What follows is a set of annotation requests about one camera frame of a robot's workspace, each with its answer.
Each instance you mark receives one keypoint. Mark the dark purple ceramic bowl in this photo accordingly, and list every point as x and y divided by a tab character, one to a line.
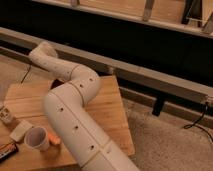
56	83

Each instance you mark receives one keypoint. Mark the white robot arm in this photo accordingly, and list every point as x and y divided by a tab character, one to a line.
63	105

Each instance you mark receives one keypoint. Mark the orange carrot toy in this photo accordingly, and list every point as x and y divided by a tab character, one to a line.
54	139

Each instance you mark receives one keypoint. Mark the white paper cup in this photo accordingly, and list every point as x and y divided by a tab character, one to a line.
37	138

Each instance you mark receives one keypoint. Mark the white rectangular sponge block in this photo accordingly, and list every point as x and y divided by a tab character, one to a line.
20	130

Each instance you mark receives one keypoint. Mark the dark candy bar wrapper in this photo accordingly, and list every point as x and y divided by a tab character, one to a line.
7	151

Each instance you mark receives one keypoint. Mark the long metal rail beam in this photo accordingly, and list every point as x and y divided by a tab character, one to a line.
164	83

